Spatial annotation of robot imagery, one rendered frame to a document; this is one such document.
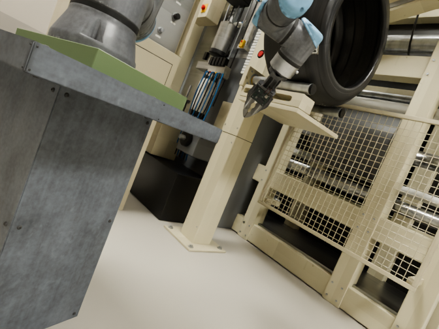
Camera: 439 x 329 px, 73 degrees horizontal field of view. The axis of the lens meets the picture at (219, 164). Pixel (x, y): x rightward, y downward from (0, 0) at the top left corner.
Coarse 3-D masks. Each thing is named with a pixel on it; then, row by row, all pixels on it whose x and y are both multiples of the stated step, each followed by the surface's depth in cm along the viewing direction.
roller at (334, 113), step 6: (312, 108) 149; (318, 108) 146; (324, 108) 144; (330, 108) 142; (336, 108) 140; (342, 108) 139; (324, 114) 146; (330, 114) 142; (336, 114) 139; (342, 114) 139
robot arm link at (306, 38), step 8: (304, 24) 89; (312, 24) 94; (296, 32) 89; (304, 32) 89; (312, 32) 89; (288, 40) 91; (296, 40) 90; (304, 40) 90; (312, 40) 90; (320, 40) 91; (280, 48) 96; (288, 48) 93; (296, 48) 92; (304, 48) 91; (312, 48) 92; (288, 56) 94; (296, 56) 93; (304, 56) 93; (296, 64) 95
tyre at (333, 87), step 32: (320, 0) 110; (352, 0) 146; (384, 0) 129; (320, 32) 112; (352, 32) 156; (384, 32) 137; (320, 64) 117; (352, 64) 157; (320, 96) 129; (352, 96) 138
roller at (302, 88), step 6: (252, 78) 144; (258, 78) 141; (264, 78) 138; (252, 84) 145; (282, 84) 129; (288, 84) 127; (294, 84) 125; (300, 84) 123; (306, 84) 121; (312, 84) 119; (288, 90) 128; (294, 90) 125; (300, 90) 123; (306, 90) 120; (312, 90) 120
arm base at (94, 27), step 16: (80, 0) 61; (64, 16) 61; (80, 16) 60; (96, 16) 61; (112, 16) 62; (48, 32) 62; (64, 32) 59; (80, 32) 59; (96, 32) 61; (112, 32) 62; (128, 32) 65; (112, 48) 62; (128, 48) 66; (128, 64) 66
